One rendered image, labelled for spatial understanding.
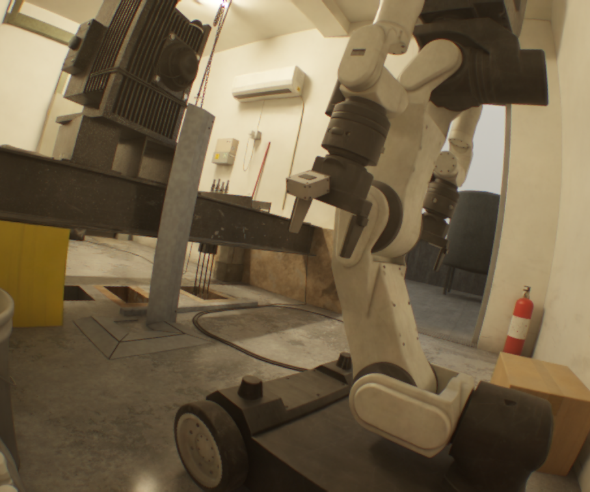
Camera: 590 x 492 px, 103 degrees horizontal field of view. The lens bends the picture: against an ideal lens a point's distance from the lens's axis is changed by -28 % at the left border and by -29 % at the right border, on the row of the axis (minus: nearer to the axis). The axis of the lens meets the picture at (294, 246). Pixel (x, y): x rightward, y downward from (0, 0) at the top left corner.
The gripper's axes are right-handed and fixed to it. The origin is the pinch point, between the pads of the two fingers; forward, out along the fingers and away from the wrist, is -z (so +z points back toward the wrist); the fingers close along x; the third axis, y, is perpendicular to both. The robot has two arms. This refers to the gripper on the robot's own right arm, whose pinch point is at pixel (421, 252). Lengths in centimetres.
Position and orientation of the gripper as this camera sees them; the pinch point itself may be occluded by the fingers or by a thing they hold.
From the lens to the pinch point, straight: 87.9
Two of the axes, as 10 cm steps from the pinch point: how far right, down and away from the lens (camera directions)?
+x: -6.8, -3.6, 6.5
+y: -6.6, -1.1, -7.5
